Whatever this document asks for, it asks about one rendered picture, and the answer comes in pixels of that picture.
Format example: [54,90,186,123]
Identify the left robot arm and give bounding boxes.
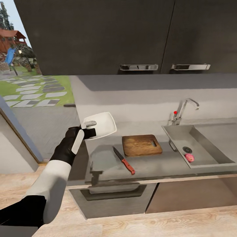
[0,120,97,237]

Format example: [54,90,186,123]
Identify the vidalia onion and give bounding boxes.
[184,153,194,162]

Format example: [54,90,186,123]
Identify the parer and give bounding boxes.
[113,146,136,174]

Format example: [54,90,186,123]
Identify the bowl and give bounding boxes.
[83,112,117,141]

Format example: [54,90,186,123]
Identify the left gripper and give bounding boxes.
[85,128,96,139]

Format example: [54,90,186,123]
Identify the cutting board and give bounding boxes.
[122,134,163,156]

